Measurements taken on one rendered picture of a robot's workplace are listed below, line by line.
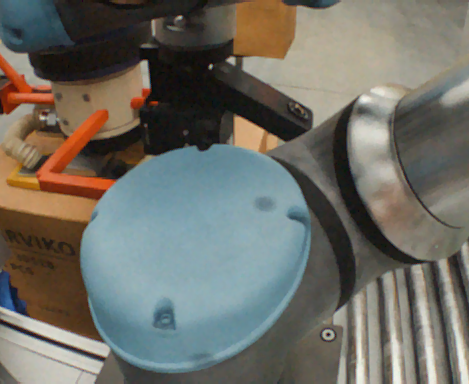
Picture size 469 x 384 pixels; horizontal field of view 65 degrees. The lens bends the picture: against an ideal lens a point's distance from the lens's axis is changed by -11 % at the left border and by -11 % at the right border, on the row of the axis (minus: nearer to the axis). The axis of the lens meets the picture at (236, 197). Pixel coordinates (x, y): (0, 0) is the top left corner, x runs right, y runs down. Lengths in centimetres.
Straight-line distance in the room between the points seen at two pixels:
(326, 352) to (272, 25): 193
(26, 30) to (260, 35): 207
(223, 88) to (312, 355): 27
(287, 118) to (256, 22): 184
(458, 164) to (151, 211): 15
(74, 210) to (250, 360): 57
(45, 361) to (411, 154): 48
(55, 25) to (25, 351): 45
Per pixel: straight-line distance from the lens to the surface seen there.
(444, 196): 21
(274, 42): 222
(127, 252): 19
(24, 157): 83
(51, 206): 77
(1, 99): 90
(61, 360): 55
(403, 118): 22
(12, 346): 59
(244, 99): 38
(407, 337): 114
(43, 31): 20
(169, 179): 22
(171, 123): 40
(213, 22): 36
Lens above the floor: 140
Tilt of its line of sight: 39 degrees down
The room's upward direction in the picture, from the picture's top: straight up
